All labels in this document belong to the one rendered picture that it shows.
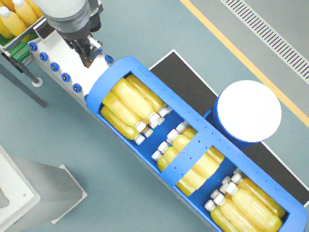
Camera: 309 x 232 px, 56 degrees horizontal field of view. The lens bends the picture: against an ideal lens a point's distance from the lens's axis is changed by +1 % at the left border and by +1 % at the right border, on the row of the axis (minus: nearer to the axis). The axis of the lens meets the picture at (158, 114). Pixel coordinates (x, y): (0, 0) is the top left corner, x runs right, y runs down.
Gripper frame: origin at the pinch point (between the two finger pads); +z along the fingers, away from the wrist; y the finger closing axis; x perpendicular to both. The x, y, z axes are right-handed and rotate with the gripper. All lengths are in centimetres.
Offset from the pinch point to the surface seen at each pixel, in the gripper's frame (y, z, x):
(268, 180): 68, 28, 4
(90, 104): -2.4, 34.6, -5.0
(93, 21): -46, 86, 48
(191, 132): 36, 34, 6
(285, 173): 114, 131, 41
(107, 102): 2.6, 35.7, -0.6
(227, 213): 62, 34, -13
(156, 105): 19.6, 34.6, 8.3
